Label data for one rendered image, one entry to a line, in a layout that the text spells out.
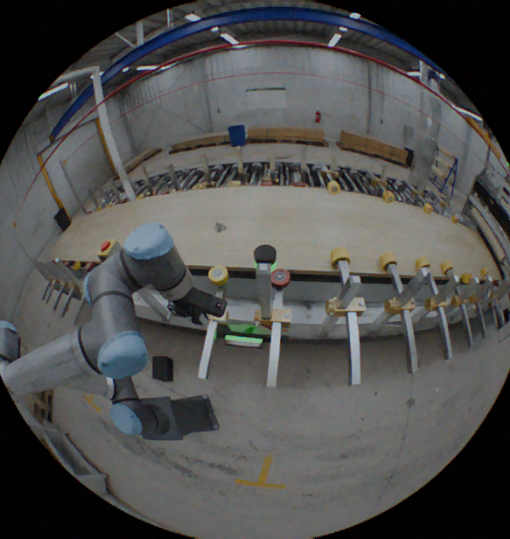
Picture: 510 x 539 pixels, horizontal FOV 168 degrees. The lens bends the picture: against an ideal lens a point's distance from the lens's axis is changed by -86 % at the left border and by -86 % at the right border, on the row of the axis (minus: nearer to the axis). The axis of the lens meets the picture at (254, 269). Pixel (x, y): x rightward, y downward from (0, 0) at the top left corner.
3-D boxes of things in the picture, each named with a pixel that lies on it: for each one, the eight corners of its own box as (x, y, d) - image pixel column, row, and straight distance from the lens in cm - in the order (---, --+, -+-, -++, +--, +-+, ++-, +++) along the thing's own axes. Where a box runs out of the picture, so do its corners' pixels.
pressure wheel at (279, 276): (288, 299, 81) (289, 284, 71) (268, 298, 81) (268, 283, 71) (288, 283, 85) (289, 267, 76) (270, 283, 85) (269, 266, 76)
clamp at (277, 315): (289, 326, 73) (290, 321, 69) (254, 325, 74) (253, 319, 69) (289, 313, 76) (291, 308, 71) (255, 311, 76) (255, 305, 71)
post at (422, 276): (372, 333, 98) (432, 275, 64) (366, 334, 97) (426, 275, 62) (371, 327, 99) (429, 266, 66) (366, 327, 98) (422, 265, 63)
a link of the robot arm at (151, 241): (119, 234, 41) (160, 210, 40) (145, 272, 48) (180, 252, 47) (121, 262, 33) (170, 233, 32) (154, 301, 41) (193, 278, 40)
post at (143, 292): (170, 321, 100) (116, 265, 69) (162, 319, 102) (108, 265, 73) (172, 313, 101) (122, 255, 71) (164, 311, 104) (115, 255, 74)
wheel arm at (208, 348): (208, 380, 76) (205, 379, 72) (200, 378, 77) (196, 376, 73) (227, 285, 88) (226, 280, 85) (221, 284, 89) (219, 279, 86)
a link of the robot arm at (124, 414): (141, 436, 106) (117, 437, 93) (127, 407, 108) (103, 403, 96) (162, 430, 97) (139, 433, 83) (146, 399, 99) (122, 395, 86)
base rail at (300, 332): (492, 312, 262) (497, 307, 258) (52, 288, 281) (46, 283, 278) (491, 306, 263) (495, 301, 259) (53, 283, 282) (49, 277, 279)
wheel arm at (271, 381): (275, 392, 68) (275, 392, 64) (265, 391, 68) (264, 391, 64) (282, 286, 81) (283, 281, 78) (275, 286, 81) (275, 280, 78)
